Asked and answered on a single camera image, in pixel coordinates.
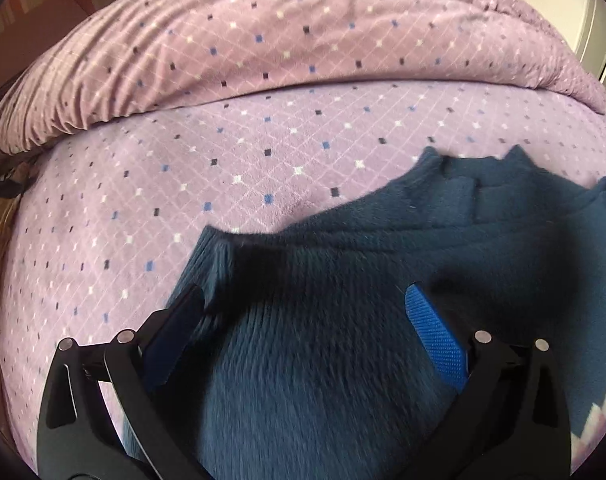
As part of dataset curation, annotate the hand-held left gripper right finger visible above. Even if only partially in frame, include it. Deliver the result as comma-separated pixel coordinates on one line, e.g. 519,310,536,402
404,282,572,480

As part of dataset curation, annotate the purple dotted bed sheet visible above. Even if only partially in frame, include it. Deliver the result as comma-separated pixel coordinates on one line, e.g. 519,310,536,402
0,82,606,480

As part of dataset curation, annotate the black strap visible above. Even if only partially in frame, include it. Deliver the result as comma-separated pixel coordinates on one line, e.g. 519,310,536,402
0,159,30,199

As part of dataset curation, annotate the purple patterned pillow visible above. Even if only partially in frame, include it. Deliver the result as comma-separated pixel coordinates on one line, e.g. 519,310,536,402
0,0,606,154

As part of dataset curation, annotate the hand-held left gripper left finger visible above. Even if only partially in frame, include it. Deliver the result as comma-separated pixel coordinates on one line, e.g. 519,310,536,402
37,285,207,480

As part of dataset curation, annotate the white wardrobe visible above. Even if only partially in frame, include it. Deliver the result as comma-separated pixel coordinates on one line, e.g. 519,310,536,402
502,0,606,92

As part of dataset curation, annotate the navy diamond-pattern knit sweater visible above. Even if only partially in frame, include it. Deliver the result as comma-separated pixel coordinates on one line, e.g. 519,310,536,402
125,144,606,480

